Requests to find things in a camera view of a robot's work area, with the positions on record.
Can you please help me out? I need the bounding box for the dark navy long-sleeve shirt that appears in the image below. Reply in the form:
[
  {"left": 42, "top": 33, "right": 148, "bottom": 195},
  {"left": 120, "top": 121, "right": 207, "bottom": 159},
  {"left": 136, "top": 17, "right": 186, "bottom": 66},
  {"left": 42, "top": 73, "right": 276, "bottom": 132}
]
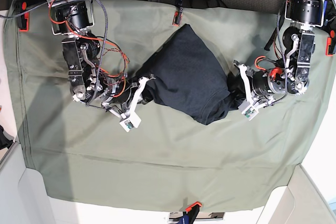
[{"left": 135, "top": 24, "right": 244, "bottom": 125}]

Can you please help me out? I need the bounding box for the green table cloth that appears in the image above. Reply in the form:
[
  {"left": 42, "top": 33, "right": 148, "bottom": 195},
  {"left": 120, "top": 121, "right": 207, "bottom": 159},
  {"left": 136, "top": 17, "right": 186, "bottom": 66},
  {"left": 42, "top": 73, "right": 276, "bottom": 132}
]
[{"left": 4, "top": 7, "right": 335, "bottom": 212}]

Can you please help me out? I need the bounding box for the orange clamp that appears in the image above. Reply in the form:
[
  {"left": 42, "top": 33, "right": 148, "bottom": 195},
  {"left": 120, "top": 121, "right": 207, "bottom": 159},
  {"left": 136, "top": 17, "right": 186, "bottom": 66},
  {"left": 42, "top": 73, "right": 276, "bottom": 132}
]
[
  {"left": 325, "top": 30, "right": 336, "bottom": 57},
  {"left": 178, "top": 201, "right": 202, "bottom": 224},
  {"left": 172, "top": 0, "right": 183, "bottom": 26},
  {"left": 15, "top": 1, "right": 29, "bottom": 32}
]

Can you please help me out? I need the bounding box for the right orange clamp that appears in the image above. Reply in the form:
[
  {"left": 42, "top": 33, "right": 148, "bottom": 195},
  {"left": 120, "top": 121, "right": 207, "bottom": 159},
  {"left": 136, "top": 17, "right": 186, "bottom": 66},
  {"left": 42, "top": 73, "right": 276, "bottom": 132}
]
[{"left": 325, "top": 30, "right": 336, "bottom": 57}]

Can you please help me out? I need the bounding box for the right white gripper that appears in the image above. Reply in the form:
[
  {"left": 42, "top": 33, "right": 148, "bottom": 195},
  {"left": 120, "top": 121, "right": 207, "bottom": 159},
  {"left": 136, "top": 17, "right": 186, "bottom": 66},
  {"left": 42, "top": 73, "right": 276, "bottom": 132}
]
[{"left": 101, "top": 74, "right": 155, "bottom": 119}]

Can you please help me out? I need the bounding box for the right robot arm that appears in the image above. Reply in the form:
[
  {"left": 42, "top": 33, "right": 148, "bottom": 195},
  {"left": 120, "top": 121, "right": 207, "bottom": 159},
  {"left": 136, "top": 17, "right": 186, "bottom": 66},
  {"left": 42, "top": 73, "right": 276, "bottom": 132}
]
[{"left": 46, "top": 0, "right": 154, "bottom": 119}]

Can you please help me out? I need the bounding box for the bottom orange clamp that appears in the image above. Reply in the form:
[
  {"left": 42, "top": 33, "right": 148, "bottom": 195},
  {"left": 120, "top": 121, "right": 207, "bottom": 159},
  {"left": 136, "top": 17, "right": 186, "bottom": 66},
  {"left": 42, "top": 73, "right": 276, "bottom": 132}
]
[{"left": 178, "top": 201, "right": 202, "bottom": 224}]

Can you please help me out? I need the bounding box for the top middle orange clamp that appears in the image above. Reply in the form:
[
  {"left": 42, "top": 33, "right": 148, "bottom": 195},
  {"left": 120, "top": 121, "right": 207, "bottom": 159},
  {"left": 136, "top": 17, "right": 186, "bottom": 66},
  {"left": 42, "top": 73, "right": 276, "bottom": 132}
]
[{"left": 172, "top": 0, "right": 183, "bottom": 26}]

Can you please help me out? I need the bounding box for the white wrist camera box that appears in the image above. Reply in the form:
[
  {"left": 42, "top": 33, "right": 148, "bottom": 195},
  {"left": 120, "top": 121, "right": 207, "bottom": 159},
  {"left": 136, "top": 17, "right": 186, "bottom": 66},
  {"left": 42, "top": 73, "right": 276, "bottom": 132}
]
[{"left": 238, "top": 100, "right": 259, "bottom": 121}]

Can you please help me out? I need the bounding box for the top left orange clamp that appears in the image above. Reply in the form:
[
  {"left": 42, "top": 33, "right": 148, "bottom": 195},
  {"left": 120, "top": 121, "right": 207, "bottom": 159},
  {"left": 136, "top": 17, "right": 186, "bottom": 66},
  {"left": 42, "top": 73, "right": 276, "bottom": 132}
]
[{"left": 15, "top": 1, "right": 29, "bottom": 32}]

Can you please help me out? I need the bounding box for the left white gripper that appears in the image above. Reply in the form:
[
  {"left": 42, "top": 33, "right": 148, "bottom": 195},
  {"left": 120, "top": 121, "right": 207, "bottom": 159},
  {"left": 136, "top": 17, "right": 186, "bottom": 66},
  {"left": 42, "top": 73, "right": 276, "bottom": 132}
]
[{"left": 227, "top": 60, "right": 275, "bottom": 110}]

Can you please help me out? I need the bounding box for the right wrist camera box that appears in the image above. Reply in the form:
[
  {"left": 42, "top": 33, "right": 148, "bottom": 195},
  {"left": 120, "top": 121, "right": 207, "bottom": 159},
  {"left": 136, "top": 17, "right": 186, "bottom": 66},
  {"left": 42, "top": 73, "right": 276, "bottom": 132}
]
[{"left": 119, "top": 114, "right": 141, "bottom": 132}]

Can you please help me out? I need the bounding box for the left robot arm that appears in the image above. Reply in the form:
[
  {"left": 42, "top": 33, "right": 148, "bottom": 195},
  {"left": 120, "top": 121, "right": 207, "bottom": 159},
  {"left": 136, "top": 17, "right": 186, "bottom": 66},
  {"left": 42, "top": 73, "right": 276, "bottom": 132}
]
[{"left": 228, "top": 0, "right": 335, "bottom": 119}]

